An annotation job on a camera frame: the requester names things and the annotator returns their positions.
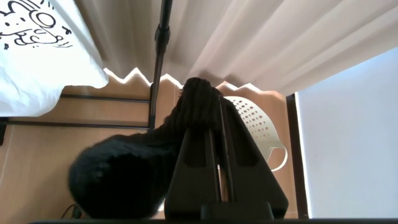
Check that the white printed t-shirt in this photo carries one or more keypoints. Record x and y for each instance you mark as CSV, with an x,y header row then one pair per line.
x,y
37,71

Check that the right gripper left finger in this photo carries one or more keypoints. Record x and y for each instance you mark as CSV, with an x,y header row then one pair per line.
x,y
192,180

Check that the beige curtain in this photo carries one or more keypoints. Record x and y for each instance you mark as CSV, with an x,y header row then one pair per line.
x,y
248,37

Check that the black clothes rack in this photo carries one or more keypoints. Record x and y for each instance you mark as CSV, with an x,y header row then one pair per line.
x,y
161,40

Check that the black garment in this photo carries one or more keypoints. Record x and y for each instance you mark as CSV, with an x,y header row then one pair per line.
x,y
124,174

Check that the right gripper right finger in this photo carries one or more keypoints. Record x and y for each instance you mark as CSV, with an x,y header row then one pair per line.
x,y
255,180

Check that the white laundry basket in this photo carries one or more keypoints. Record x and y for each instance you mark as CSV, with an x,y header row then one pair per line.
x,y
258,121

